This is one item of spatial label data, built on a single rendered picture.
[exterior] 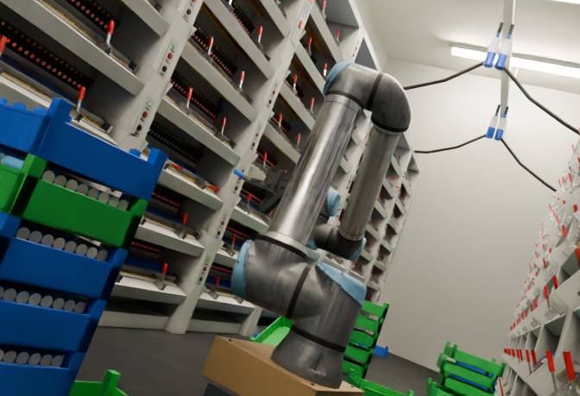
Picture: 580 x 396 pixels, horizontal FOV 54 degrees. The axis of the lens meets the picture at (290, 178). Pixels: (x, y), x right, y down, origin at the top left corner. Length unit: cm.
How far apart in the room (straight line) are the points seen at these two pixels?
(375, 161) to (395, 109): 19
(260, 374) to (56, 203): 77
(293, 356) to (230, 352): 16
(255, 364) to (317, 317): 19
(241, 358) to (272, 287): 19
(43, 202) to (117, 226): 13
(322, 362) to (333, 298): 16
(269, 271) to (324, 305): 16
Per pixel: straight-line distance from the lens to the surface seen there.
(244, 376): 145
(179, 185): 200
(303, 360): 143
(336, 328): 144
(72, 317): 89
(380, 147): 170
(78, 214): 84
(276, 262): 145
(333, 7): 310
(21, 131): 84
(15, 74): 151
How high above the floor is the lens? 38
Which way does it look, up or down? 9 degrees up
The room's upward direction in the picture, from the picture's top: 21 degrees clockwise
